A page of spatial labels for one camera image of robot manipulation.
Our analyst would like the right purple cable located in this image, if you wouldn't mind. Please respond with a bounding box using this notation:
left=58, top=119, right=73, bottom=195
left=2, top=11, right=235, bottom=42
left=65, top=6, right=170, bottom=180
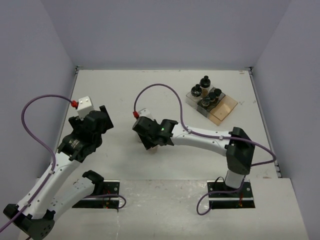
left=132, top=83, right=277, bottom=216

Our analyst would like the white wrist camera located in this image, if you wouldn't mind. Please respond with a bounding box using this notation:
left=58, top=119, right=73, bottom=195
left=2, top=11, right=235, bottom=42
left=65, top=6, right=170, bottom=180
left=77, top=96, right=94, bottom=120
left=138, top=108, right=153, bottom=119

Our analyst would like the clear tiered organizer tray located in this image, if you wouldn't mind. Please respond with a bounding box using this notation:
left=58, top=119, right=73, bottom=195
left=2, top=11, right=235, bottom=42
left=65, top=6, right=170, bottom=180
left=185, top=87, right=238, bottom=126

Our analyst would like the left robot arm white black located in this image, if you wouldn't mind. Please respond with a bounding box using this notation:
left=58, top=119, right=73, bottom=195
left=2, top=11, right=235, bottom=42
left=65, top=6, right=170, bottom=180
left=3, top=105, right=114, bottom=240

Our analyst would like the pink lid spice jar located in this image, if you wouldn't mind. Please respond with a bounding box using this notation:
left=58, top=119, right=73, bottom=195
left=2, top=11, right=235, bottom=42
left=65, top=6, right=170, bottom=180
left=136, top=133, right=159, bottom=154

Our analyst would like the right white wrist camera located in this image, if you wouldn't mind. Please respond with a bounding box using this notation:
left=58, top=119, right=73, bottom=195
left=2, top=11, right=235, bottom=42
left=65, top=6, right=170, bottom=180
left=138, top=108, right=153, bottom=119

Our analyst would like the brown spice jar black lid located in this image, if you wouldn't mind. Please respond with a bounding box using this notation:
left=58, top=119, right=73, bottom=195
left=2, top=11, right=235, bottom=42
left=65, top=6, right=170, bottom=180
left=199, top=75, right=211, bottom=98

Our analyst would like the black cap bottle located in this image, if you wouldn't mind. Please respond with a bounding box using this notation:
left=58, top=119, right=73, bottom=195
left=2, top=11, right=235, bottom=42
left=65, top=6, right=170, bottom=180
left=208, top=92, right=217, bottom=104

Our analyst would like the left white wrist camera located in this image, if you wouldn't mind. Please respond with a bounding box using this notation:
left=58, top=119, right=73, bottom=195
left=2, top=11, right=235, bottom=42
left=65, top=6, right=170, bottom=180
left=77, top=96, right=94, bottom=120

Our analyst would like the black label spice bottle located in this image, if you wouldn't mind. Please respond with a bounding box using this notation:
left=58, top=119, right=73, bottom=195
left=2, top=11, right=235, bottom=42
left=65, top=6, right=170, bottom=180
left=214, top=88, right=222, bottom=101

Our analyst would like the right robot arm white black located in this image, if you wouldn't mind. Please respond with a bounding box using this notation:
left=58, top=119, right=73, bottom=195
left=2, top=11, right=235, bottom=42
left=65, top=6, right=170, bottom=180
left=132, top=116, right=255, bottom=197

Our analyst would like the black grinder pepper bottle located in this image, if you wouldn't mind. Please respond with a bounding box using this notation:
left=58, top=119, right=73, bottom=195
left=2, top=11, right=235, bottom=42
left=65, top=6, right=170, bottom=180
left=201, top=96, right=211, bottom=109

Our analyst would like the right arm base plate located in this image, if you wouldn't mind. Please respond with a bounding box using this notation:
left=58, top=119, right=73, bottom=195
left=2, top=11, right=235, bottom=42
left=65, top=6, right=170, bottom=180
left=207, top=177, right=256, bottom=210

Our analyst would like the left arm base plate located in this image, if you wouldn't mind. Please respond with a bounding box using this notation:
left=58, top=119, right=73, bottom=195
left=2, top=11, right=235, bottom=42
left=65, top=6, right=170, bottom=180
left=72, top=180, right=122, bottom=210

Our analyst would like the large white salt jar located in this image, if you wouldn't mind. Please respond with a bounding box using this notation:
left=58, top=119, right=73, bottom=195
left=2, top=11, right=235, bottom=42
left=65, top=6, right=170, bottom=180
left=190, top=84, right=202, bottom=99

